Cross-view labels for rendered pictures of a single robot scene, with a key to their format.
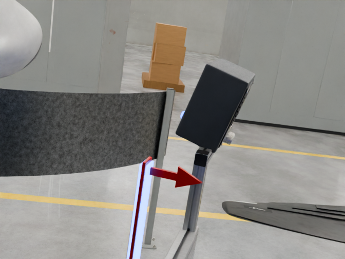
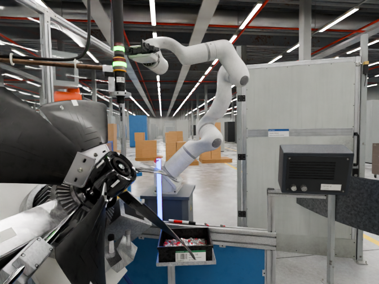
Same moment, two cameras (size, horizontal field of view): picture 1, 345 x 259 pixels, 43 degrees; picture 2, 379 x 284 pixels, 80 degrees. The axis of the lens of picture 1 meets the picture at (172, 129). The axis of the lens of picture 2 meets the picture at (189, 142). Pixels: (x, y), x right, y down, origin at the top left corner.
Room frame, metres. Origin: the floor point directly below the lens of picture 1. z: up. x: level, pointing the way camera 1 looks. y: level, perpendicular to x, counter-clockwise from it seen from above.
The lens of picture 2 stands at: (0.62, -1.10, 1.33)
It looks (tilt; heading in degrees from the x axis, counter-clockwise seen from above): 3 degrees down; 91
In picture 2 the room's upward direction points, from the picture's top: 1 degrees counter-clockwise
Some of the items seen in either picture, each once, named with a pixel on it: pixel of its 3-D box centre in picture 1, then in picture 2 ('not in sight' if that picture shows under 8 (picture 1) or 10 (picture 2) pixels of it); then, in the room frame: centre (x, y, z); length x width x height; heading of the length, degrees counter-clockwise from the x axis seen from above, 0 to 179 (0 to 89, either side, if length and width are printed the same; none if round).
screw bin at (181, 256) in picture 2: not in sight; (185, 244); (0.58, -0.16, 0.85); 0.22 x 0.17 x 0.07; 3
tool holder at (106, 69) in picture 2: not in sight; (117, 81); (0.36, -0.32, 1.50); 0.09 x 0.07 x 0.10; 23
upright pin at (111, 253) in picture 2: not in sight; (111, 245); (0.37, -0.44, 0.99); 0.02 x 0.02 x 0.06
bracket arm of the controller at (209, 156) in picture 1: (208, 147); (295, 192); (1.07, -0.10, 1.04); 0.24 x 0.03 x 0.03; 168
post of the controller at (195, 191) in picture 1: (195, 191); (270, 209); (0.97, -0.08, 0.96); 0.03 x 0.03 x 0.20; 78
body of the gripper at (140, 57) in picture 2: not in sight; (144, 54); (0.42, -0.11, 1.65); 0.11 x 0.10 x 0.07; 78
